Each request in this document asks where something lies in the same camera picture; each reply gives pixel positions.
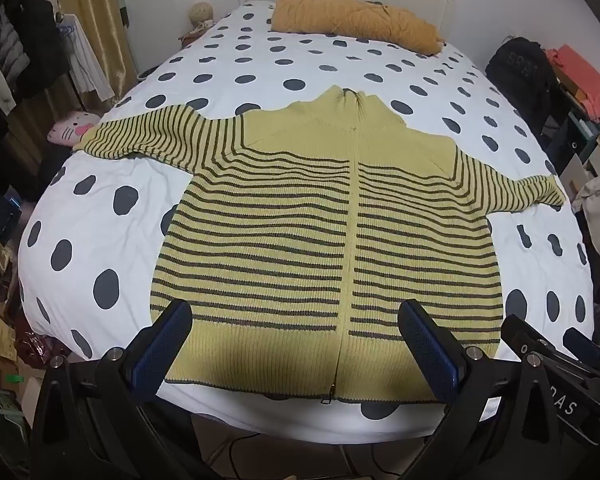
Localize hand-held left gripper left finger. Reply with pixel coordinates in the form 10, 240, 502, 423
30, 299, 201, 480

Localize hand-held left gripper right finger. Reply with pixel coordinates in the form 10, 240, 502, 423
397, 299, 576, 480

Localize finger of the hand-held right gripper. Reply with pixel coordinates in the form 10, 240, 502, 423
501, 314, 588, 381
562, 327, 600, 386

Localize yellow striped knit sweater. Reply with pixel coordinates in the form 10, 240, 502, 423
72, 85, 567, 405

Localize white polka dot duvet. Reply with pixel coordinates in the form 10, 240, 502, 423
17, 0, 595, 443

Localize cardboard boxes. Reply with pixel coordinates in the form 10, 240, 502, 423
555, 122, 600, 203

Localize pink cat plush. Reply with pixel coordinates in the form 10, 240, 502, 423
46, 110, 104, 149

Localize black backpack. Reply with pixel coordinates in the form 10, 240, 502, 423
485, 36, 562, 128

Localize orange red cloth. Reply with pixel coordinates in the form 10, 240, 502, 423
545, 44, 600, 122

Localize white hanging shirt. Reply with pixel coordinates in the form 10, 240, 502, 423
60, 14, 117, 107

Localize dark hanging clothes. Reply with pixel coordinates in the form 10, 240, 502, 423
0, 0, 71, 116

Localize woven ball lamp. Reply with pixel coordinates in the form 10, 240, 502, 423
188, 2, 215, 27

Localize mustard yellow pillow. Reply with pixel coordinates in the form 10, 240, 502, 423
271, 0, 446, 56

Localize yellow curtain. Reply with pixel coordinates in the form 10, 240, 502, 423
55, 0, 137, 103

